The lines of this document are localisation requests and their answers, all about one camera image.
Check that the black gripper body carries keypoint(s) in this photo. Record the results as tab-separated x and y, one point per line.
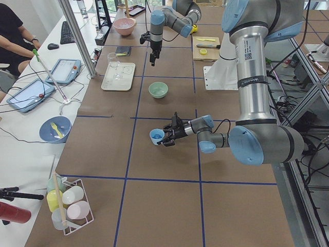
155	48
180	131

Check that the light blue plastic cup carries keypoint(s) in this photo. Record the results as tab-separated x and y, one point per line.
156	136

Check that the light green bowl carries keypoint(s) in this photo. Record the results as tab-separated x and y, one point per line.
158	89

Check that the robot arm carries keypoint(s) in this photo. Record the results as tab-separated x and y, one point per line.
256	138
180	17

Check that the pink bowl of ice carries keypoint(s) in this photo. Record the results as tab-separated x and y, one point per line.
124	26

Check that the blue bowl with fork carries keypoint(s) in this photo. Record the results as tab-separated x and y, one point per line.
55	130

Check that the grey folded cloth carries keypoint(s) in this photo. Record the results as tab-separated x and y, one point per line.
123	51

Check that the cream bear tray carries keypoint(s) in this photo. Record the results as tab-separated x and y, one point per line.
126	70

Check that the clear wine glass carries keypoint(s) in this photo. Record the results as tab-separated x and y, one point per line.
114	63

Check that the yellow lemon upper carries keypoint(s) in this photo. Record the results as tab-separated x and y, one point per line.
194	29

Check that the half lemon slice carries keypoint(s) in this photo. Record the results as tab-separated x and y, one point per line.
203	51

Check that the wooden cutting board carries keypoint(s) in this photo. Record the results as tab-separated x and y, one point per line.
205	48

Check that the steel muddler black cap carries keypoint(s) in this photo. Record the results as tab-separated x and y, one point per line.
209	46

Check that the yellow plastic knife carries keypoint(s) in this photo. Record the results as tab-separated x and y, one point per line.
209	40

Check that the black keyboard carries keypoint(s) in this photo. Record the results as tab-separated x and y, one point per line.
66	34

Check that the far blue teach pendant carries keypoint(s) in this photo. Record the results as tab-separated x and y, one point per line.
66	70

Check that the blue teach pendant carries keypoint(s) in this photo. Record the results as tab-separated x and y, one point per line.
30	96
66	70

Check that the black computer mouse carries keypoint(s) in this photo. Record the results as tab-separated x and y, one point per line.
52	46

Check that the near blue teach pendant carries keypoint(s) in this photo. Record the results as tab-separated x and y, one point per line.
30	96

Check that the seated person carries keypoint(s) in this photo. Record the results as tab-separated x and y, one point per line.
17	43

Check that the red bottle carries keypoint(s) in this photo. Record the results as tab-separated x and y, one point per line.
14	214

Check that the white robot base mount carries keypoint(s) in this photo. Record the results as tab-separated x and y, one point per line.
222	75

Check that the white wire cup rack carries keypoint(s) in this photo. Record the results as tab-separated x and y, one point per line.
68	204

